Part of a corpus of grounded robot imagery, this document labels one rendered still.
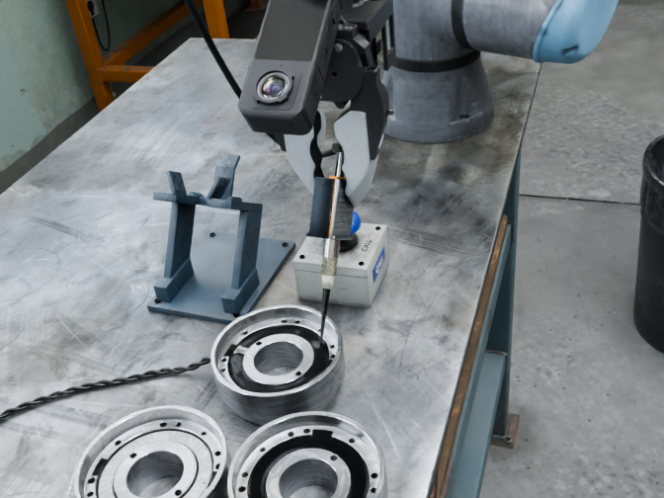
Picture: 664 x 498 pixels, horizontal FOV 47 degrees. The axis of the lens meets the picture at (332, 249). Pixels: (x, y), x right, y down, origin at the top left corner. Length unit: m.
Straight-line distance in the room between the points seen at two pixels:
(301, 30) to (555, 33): 0.38
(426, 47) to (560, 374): 1.03
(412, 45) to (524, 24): 0.14
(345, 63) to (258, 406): 0.26
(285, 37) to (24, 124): 2.34
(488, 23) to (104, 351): 0.51
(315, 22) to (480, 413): 0.96
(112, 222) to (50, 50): 2.06
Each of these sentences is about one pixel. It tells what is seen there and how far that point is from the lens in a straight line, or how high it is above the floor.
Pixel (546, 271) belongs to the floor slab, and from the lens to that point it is 2.06.
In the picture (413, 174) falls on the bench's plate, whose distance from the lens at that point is 0.89.
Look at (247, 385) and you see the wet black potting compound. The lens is 0.61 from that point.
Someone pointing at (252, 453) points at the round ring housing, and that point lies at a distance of 0.56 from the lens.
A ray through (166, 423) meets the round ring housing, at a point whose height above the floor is 0.83.
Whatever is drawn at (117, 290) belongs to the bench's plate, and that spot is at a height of 0.80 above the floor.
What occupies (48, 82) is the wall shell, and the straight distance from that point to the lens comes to 2.92.
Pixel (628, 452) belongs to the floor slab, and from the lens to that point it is 1.66.
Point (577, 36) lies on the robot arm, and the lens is 0.84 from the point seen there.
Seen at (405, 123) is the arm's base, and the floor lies 0.82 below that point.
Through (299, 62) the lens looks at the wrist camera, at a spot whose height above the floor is 1.07.
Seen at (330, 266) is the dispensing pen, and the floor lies 0.89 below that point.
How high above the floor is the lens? 1.25
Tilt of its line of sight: 35 degrees down
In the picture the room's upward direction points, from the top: 7 degrees counter-clockwise
